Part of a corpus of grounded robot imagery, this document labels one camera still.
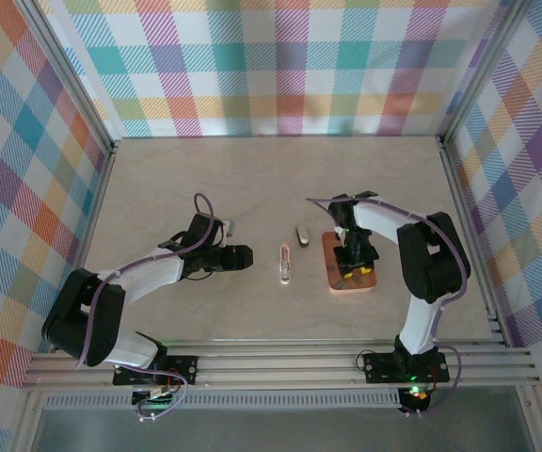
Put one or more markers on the orange plastic tray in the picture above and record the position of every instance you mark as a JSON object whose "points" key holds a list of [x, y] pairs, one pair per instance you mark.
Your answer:
{"points": [[329, 249]]}

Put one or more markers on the white pink-tipped stick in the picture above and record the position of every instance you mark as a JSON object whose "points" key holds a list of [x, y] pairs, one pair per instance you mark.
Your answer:
{"points": [[284, 270]]}

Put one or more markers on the small grey stapler part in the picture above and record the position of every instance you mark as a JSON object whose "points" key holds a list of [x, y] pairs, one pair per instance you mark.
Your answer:
{"points": [[302, 237]]}

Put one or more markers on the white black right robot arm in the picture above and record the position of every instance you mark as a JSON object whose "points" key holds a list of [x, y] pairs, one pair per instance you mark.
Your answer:
{"points": [[384, 219]]}

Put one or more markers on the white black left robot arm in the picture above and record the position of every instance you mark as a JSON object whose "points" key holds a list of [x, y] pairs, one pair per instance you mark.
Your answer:
{"points": [[148, 278]]}

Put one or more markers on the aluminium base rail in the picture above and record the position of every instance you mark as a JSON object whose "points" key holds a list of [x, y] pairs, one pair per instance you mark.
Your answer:
{"points": [[280, 367]]}

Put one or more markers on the aluminium frame floor rail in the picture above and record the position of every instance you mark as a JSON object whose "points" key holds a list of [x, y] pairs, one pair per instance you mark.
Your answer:
{"points": [[463, 212], [96, 207]]}

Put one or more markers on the aluminium frame post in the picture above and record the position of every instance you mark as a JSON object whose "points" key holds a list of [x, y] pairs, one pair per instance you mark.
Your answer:
{"points": [[71, 85], [483, 70]]}

